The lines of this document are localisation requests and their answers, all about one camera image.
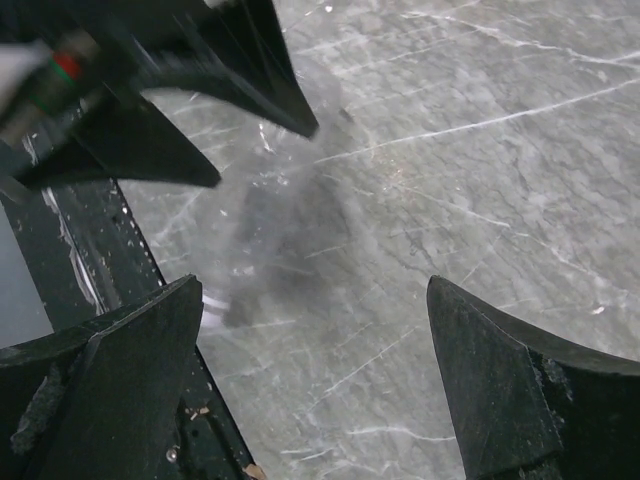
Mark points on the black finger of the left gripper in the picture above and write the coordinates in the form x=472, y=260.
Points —
x=238, y=55

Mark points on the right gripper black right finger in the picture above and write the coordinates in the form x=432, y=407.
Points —
x=527, y=404

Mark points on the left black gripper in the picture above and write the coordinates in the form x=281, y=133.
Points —
x=55, y=52

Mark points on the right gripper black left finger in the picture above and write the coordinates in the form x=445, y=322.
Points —
x=98, y=400

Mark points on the clear plastic bottle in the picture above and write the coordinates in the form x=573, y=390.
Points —
x=267, y=181

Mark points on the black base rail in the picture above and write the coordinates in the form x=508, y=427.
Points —
x=87, y=256

